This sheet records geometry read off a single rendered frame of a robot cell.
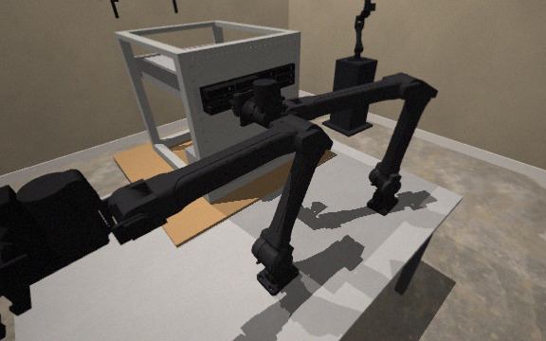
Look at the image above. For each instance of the tan flat wooden board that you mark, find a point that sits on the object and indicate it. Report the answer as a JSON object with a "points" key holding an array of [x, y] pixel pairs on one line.
{"points": [[200, 215]]}

